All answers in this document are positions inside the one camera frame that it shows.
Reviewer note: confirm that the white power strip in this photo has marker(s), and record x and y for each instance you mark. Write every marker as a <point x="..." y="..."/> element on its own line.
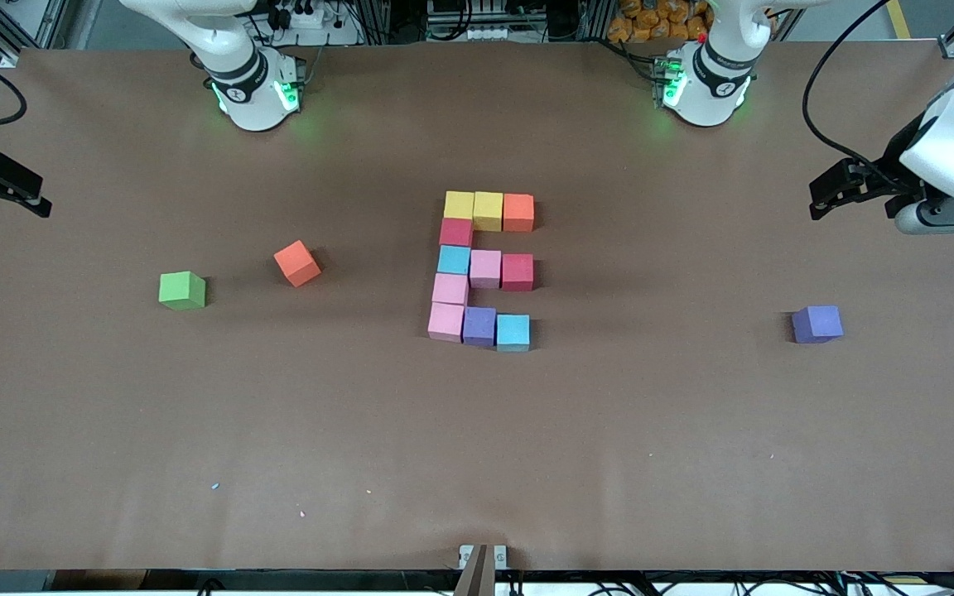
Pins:
<point x="307" y="16"/>

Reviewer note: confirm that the blue foam cube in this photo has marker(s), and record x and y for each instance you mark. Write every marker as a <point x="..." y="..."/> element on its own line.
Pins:
<point x="513" y="333"/>
<point x="454" y="260"/>

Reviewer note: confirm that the orange foam cube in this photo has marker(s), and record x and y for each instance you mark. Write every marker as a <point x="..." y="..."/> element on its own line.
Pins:
<point x="296" y="263"/>
<point x="518" y="213"/>

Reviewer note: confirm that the pink foam cube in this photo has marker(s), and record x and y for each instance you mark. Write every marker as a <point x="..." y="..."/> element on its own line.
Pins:
<point x="485" y="269"/>
<point x="450" y="290"/>
<point x="446" y="323"/>

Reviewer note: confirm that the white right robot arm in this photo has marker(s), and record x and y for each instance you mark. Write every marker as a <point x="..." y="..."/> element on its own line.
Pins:
<point x="228" y="66"/>

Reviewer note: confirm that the brown table cover sheet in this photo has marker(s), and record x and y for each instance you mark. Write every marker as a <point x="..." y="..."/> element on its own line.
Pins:
<point x="477" y="463"/>

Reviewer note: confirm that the brown wooden beam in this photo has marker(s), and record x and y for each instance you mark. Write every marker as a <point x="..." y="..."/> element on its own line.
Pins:
<point x="477" y="575"/>

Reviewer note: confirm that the white connector strip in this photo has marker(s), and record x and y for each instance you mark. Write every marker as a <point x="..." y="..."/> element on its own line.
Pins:
<point x="489" y="33"/>

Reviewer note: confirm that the purple foam cube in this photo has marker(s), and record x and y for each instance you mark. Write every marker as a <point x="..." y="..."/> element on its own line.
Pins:
<point x="816" y="324"/>
<point x="479" y="326"/>

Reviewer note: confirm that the green foam cube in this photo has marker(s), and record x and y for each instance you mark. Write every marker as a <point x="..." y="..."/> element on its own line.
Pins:
<point x="181" y="291"/>

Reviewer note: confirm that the yellow foam cube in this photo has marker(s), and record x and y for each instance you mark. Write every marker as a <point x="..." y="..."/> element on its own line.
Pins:
<point x="459" y="205"/>
<point x="489" y="212"/>

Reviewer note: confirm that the small metal bracket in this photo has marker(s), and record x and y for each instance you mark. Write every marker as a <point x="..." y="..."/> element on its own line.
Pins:
<point x="500" y="556"/>

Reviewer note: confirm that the pile of orange fruit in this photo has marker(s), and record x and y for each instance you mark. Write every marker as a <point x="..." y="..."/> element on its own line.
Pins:
<point x="651" y="21"/>

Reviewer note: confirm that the red foam cube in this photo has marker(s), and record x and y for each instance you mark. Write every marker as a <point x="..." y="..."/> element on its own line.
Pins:
<point x="456" y="233"/>
<point x="517" y="273"/>

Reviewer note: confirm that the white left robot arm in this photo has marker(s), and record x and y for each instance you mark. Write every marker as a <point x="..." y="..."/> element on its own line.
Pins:
<point x="725" y="66"/>

